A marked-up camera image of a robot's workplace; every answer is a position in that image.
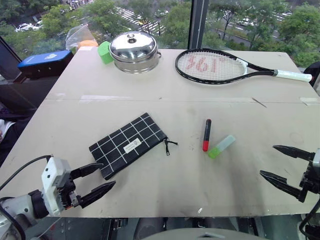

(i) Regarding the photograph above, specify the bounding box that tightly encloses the black red marker pen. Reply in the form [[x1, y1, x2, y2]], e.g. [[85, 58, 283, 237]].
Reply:
[[202, 118, 213, 153]]

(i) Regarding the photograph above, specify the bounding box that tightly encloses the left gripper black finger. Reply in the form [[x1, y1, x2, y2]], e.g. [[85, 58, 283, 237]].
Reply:
[[71, 163, 104, 180], [79, 180, 117, 209]]

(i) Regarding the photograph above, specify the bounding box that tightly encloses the black grid pencil pouch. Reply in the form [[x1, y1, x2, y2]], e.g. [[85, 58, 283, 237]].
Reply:
[[88, 112, 179, 181]]

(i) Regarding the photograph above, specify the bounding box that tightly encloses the green translucent glue stick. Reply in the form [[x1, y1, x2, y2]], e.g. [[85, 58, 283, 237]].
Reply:
[[207, 134, 237, 160]]

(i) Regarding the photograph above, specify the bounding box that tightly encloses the clear plastic bag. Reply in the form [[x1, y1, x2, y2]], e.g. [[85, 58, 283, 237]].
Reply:
[[65, 24, 97, 50]]

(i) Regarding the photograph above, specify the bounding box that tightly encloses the orange round object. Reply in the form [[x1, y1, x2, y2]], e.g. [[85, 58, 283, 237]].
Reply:
[[77, 39, 99, 50]]

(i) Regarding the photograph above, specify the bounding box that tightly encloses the dark rounded object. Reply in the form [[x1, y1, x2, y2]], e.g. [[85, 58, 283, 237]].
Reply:
[[303, 60, 320, 99]]

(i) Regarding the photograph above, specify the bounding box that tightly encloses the stainless steel pot lid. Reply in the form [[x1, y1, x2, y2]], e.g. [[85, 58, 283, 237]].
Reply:
[[109, 31, 159, 61]]

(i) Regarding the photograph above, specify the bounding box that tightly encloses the dark window frame pillar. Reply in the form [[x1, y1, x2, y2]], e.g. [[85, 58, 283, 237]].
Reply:
[[187, 0, 211, 51]]

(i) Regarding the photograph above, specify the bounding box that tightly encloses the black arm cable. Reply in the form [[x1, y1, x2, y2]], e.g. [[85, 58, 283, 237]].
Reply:
[[299, 199, 320, 238], [0, 154, 53, 192]]

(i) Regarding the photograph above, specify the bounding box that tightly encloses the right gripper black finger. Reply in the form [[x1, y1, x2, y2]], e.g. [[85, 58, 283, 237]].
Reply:
[[272, 145, 314, 161], [259, 170, 306, 204]]

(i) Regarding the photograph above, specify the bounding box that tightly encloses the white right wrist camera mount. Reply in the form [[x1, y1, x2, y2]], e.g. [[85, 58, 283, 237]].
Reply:
[[312, 147, 320, 172]]

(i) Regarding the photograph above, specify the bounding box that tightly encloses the blue black device box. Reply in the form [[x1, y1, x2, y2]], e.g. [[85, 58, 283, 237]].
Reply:
[[16, 49, 75, 81]]

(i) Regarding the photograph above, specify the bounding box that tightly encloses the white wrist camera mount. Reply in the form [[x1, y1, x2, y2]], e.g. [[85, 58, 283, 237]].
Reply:
[[312, 147, 320, 172], [40, 156, 74, 217]]

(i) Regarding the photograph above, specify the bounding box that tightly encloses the green cup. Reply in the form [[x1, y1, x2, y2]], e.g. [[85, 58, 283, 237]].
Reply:
[[97, 41, 114, 65]]

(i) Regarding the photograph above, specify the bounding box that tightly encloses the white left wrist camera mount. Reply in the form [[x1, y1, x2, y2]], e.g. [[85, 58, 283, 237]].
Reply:
[[40, 156, 74, 217]]

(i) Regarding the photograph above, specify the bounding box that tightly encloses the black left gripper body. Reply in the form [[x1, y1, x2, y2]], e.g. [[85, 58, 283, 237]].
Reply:
[[57, 171, 84, 211]]

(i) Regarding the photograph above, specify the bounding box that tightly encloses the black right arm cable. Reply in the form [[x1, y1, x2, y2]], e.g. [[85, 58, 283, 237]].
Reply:
[[299, 199, 320, 238]]

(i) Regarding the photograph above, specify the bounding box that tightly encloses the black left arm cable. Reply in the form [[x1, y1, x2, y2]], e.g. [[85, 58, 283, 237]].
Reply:
[[0, 154, 53, 192]]

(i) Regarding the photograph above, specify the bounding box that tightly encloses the black white tennis racket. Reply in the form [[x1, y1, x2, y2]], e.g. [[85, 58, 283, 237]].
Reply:
[[174, 48, 314, 85]]

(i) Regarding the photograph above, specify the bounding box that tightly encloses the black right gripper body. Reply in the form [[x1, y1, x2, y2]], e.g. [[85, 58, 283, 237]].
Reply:
[[298, 151, 320, 195]]

